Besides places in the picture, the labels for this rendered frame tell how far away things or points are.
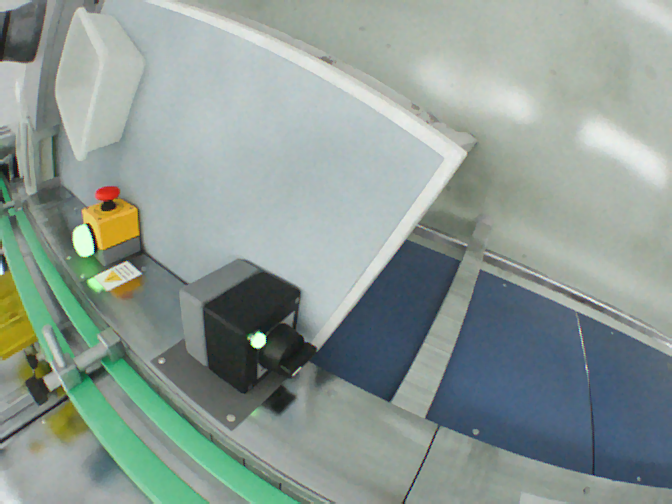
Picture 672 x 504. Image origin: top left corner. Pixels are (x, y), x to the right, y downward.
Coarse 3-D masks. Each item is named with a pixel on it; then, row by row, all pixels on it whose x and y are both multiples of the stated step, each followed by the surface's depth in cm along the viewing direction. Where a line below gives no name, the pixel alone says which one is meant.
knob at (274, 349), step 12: (276, 336) 27; (288, 336) 27; (300, 336) 28; (264, 348) 27; (276, 348) 27; (288, 348) 27; (300, 348) 29; (312, 348) 29; (264, 360) 27; (276, 360) 26; (288, 360) 27; (300, 360) 27; (276, 372) 27; (288, 372) 26
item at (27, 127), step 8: (24, 120) 50; (24, 128) 55; (32, 128) 49; (24, 136) 56; (32, 136) 50; (24, 144) 57; (32, 144) 51; (24, 152) 58; (32, 152) 52; (24, 160) 59; (32, 160) 52; (24, 168) 60; (32, 168) 53; (24, 176) 61; (32, 176) 54; (32, 184) 55; (32, 192) 56
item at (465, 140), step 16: (176, 0) 92; (192, 0) 90; (224, 16) 86; (240, 16) 83; (272, 32) 81; (304, 48) 78; (336, 64) 76; (368, 80) 74; (400, 96) 72; (416, 112) 72; (448, 128) 69; (464, 144) 59
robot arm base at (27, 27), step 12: (36, 0) 26; (12, 12) 22; (24, 12) 25; (36, 12) 27; (12, 24) 24; (24, 24) 26; (36, 24) 28; (12, 36) 25; (24, 36) 28; (36, 36) 30; (0, 48) 25; (12, 48) 27; (24, 48) 30; (36, 48) 33; (0, 60) 27; (12, 60) 30; (24, 60) 33
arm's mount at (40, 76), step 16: (48, 0) 27; (64, 0) 27; (80, 0) 30; (96, 0) 33; (48, 16) 28; (64, 16) 29; (48, 32) 29; (64, 32) 32; (48, 48) 31; (32, 64) 36; (48, 64) 33; (32, 80) 37; (48, 80) 36; (32, 96) 38; (48, 96) 38; (32, 112) 39; (48, 112) 40
